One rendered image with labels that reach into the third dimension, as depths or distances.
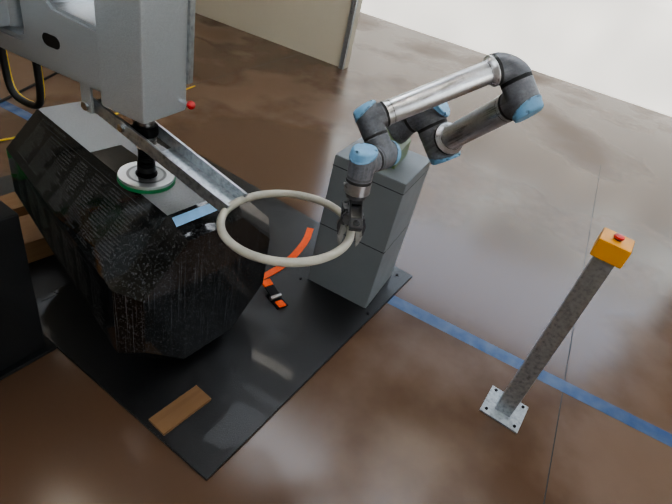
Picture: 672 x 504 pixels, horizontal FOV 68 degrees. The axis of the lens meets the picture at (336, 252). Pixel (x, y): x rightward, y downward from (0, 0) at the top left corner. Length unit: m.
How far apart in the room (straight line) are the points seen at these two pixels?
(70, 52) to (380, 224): 1.53
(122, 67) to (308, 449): 1.64
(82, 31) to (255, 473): 1.74
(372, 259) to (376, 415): 0.81
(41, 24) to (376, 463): 2.12
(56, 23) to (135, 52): 0.36
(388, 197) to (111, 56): 1.36
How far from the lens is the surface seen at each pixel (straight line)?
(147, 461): 2.24
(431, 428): 2.53
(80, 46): 2.02
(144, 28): 1.78
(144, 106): 1.87
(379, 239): 2.63
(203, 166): 1.99
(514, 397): 2.65
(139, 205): 2.05
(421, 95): 1.84
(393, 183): 2.47
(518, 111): 1.98
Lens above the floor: 1.94
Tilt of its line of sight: 36 degrees down
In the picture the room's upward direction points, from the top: 15 degrees clockwise
